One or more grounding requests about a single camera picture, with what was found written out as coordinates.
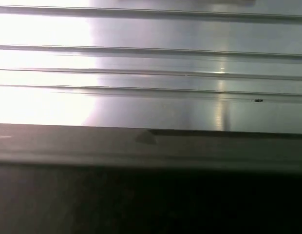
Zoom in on black PC case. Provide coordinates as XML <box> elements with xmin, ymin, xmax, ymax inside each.
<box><xmin>0</xmin><ymin>122</ymin><xmax>302</xmax><ymax>234</ymax></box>

